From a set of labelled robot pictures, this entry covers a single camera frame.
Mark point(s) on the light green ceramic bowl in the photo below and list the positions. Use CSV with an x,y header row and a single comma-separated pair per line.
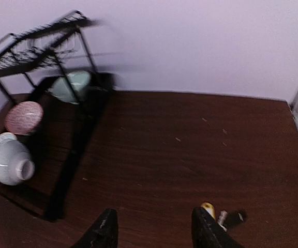
x,y
79,81

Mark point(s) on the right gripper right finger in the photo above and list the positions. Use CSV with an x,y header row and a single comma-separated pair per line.
x,y
207,233

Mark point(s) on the pink patterned bowl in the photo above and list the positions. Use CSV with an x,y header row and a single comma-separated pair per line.
x,y
24,118

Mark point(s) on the yellow tagged keys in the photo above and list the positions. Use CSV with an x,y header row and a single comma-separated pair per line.
x,y
226,220

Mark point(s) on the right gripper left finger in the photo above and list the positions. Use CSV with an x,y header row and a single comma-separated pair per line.
x,y
102,233

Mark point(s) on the black wire dish rack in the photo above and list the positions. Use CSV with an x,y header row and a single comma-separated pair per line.
x,y
29,66

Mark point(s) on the pale blue tilted bowl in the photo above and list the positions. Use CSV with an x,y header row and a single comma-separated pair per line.
x,y
16,164

